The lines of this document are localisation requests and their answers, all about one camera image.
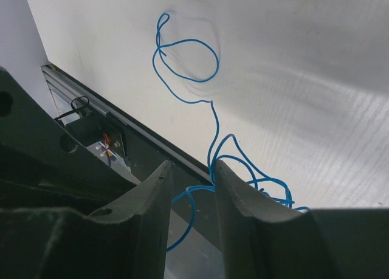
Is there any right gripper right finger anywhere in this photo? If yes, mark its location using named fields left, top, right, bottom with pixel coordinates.
left=215, top=160, right=388, bottom=278

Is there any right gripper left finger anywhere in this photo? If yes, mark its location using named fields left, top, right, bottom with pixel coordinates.
left=1, top=161, right=173, bottom=278

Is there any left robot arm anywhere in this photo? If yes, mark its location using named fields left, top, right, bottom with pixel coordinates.
left=1, top=69, right=136, bottom=202

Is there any aluminium front rail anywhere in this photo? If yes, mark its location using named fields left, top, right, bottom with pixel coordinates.
left=41, top=66, right=221, bottom=249

